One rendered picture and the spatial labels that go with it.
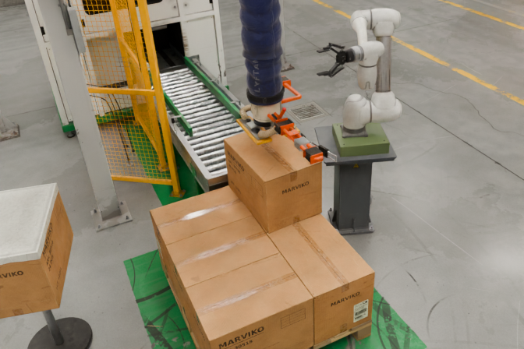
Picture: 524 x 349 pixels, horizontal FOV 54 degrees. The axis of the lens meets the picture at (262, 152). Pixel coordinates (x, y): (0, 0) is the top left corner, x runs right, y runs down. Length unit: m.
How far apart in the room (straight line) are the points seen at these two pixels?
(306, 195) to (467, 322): 1.28
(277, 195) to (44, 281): 1.36
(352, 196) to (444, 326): 1.08
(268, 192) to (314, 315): 0.75
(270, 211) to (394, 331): 1.07
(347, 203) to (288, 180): 0.94
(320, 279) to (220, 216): 0.85
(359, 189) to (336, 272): 1.02
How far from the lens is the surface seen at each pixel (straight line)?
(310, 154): 2.65
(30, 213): 3.03
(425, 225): 4.23
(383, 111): 3.58
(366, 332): 3.38
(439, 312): 3.62
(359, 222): 4.06
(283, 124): 2.95
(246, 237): 3.23
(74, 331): 3.70
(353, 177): 3.78
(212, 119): 4.57
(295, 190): 3.16
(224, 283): 2.97
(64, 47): 3.82
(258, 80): 2.98
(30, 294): 2.96
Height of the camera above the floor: 2.68
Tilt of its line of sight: 32 degrees down
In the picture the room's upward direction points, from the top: 4 degrees counter-clockwise
